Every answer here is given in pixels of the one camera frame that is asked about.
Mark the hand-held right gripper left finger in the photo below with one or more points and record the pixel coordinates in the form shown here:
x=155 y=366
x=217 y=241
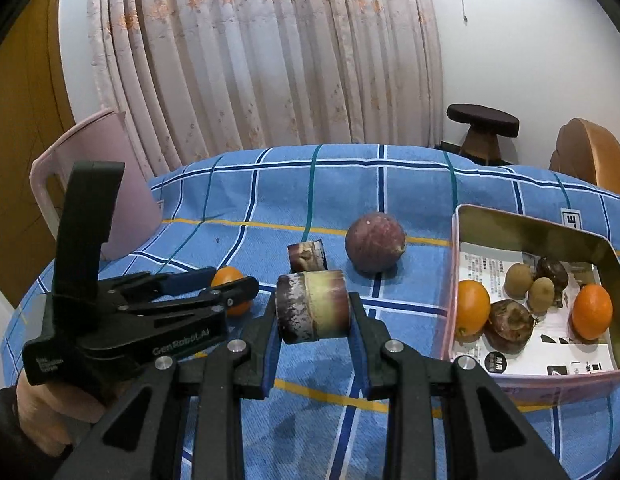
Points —
x=262 y=360

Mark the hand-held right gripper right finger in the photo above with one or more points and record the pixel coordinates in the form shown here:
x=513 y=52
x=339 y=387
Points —
x=365 y=360

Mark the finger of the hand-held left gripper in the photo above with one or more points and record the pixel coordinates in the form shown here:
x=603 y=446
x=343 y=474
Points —
x=235 y=291
x=190 y=280

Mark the orange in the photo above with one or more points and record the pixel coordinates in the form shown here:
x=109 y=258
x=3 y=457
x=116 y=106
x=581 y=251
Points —
x=592 y=312
x=472 y=307
x=232 y=276

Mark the thick sugarcane piece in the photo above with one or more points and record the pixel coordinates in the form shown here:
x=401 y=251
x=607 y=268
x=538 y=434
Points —
x=315 y=305

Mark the large dark brown fruit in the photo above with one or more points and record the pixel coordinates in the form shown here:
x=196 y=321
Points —
x=509 y=325

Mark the brown kiwi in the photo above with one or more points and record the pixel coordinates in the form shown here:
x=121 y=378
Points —
x=541 y=295
x=518 y=280

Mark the small dark brown fruit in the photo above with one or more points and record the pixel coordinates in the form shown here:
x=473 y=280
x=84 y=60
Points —
x=552 y=272

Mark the pink tin box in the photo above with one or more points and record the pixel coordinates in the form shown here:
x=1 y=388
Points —
x=534 y=232

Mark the person's left forearm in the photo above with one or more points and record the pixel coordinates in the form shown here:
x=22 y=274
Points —
x=15 y=450

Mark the person's left hand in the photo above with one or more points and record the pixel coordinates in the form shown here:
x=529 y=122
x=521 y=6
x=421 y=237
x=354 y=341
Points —
x=55 y=407

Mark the pink plastic jug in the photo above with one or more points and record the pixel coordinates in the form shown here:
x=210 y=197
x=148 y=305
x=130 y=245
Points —
x=130 y=200

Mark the small sugarcane piece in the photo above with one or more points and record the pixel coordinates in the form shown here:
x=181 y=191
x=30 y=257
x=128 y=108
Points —
x=307 y=256

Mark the blue plaid tablecloth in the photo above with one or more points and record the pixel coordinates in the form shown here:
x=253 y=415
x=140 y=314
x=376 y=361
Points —
x=315 y=435

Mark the purple passion fruit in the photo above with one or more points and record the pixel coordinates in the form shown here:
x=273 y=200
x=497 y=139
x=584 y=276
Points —
x=374 y=242

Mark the wooden door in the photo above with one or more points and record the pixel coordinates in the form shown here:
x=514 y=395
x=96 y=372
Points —
x=20 y=135

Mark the printed paper sheet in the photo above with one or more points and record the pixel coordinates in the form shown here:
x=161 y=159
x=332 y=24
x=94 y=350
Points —
x=539 y=355

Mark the pink floral curtain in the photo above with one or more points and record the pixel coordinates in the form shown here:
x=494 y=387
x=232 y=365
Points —
x=265 y=60

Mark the white cloth label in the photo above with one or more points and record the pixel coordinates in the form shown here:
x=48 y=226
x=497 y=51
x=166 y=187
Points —
x=570 y=217

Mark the dark round stool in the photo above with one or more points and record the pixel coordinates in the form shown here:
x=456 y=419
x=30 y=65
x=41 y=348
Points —
x=482 y=119

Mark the brown leather armchair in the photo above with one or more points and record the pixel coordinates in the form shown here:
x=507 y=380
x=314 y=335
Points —
x=594 y=160

